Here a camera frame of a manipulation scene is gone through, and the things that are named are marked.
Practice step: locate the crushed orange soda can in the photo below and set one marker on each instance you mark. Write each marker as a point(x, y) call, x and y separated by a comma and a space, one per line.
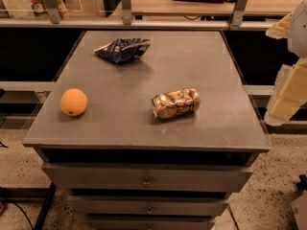
point(175, 103)

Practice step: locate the metal railing post right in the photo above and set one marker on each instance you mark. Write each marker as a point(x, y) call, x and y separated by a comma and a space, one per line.
point(238, 13)

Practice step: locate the blue chip bag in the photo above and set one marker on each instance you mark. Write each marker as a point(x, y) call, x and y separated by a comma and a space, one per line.
point(122, 50)

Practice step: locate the metal railing post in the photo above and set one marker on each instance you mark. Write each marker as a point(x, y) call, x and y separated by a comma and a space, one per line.
point(238, 13)
point(53, 11)
point(126, 12)

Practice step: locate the orange fruit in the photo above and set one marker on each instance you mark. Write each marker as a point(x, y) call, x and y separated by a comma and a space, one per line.
point(73, 102)

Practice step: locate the grey box on floor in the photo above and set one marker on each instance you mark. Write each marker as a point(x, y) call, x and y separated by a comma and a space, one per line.
point(299, 207)

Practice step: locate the grey drawer cabinet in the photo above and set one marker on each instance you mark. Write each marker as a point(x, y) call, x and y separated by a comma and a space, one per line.
point(194, 161)

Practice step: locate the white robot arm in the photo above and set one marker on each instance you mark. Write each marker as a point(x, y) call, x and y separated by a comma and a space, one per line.
point(297, 34)

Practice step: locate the middle drawer knob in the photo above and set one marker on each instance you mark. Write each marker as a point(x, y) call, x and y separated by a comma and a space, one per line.
point(149, 211)

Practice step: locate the metal railing post left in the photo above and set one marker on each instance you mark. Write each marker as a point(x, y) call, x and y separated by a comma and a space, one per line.
point(53, 11)

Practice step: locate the drawer knob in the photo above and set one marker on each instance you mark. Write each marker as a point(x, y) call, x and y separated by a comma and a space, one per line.
point(146, 183)
point(149, 211)

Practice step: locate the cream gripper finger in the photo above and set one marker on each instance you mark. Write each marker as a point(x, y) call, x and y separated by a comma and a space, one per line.
point(280, 29)
point(289, 93)

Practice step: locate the metal railing post middle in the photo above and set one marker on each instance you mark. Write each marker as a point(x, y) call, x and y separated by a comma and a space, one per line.
point(126, 12)

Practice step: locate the top drawer knob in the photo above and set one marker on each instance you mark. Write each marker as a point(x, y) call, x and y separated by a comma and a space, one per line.
point(146, 183)

